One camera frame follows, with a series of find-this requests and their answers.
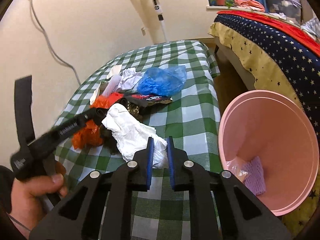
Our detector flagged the pink folded cloth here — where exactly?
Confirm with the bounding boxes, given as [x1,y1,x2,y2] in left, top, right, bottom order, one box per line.
[234,0,265,12]

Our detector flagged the translucent storage box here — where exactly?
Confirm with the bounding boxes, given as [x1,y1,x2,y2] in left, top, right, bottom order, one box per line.
[264,0,300,14]

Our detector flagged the white bed frame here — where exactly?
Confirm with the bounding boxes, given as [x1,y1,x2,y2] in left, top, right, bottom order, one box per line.
[214,39,255,90]

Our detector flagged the person's left hand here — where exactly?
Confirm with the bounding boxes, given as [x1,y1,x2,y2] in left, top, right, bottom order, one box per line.
[10,162,68,232]

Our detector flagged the green checkered tablecloth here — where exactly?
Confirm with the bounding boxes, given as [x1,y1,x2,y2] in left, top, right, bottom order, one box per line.
[54,40,222,240]

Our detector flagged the blue striped cloth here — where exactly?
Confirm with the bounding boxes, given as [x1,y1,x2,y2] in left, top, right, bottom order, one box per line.
[300,17,320,40]

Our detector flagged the white flat paper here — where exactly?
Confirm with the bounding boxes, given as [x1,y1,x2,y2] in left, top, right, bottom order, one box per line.
[106,65,122,79]

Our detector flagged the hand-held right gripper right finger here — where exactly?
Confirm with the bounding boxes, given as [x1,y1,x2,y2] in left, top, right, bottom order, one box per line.
[167,136,293,240]

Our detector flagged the clear plastic bag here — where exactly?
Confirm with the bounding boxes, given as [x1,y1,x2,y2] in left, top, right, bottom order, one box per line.
[226,158,249,180]

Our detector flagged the white paper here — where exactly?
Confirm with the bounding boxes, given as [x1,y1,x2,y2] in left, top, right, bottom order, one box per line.
[103,74,121,97]
[119,68,143,90]
[106,65,122,79]

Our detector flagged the crumpled white paper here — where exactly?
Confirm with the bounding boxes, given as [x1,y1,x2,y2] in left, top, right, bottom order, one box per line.
[119,68,143,90]

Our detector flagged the dark gold patterned wrapper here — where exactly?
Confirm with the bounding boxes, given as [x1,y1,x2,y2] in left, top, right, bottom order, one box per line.
[120,99,143,120]

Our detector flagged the navy star blanket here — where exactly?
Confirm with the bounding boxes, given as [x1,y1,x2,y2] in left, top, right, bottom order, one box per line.
[216,11,320,140]

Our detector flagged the grey wall cable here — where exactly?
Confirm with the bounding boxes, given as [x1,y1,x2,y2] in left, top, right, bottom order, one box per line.
[25,0,82,85]

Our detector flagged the orange plastic bag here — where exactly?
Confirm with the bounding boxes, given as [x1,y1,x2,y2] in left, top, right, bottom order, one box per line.
[72,92,124,150]

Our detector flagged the blue plastic bag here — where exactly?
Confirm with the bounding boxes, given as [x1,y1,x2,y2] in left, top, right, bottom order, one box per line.
[137,65,187,97]

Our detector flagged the black plastic bag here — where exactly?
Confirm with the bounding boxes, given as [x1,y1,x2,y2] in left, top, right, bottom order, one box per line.
[99,124,123,156]

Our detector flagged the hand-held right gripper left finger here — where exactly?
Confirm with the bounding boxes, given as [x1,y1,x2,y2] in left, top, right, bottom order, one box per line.
[29,137,154,240]

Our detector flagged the white standing fan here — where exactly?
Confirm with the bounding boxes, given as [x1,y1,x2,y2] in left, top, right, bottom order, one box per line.
[123,0,173,43]

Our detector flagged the pink plastic bin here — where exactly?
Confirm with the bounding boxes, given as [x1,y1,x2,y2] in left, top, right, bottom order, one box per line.
[218,89,320,217]

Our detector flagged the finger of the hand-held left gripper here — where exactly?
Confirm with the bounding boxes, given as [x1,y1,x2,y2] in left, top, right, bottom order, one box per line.
[84,107,108,127]

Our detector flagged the black and red snack wrapper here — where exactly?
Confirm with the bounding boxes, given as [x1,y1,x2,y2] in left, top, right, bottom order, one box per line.
[124,93,173,108]

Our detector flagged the white windowsill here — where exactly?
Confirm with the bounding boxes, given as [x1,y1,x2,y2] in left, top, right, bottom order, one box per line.
[206,5,250,12]

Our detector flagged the red blanket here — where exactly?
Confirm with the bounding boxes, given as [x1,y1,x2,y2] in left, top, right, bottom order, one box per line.
[217,10,320,55]

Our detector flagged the yellow star bed sheet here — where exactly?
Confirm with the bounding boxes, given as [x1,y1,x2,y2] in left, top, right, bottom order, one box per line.
[208,22,320,238]

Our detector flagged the purple foam net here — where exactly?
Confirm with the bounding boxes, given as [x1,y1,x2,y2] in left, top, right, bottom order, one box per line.
[244,156,267,195]

